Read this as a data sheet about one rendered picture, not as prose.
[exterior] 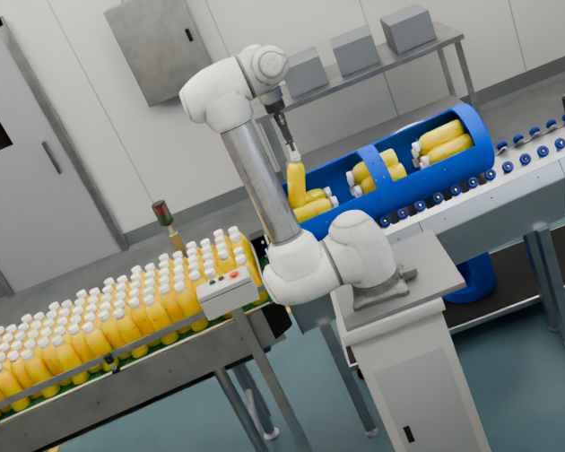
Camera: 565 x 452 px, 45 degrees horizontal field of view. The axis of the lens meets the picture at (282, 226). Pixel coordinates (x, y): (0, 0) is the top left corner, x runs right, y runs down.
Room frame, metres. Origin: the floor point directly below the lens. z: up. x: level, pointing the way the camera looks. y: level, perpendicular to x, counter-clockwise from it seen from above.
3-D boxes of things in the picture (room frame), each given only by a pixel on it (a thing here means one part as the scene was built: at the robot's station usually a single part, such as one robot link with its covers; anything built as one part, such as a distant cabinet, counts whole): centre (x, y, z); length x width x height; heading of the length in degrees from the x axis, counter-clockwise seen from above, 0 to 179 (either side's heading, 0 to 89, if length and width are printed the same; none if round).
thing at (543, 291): (2.58, -0.98, 0.31); 0.06 x 0.06 x 0.63; 0
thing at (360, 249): (1.88, -0.19, 1.18); 0.18 x 0.16 x 0.22; 90
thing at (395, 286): (1.88, -0.22, 1.05); 0.22 x 0.18 x 0.06; 78
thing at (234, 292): (2.22, 0.28, 1.05); 0.20 x 0.10 x 0.10; 90
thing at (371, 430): (2.44, 0.01, 0.31); 0.06 x 0.06 x 0.63; 0
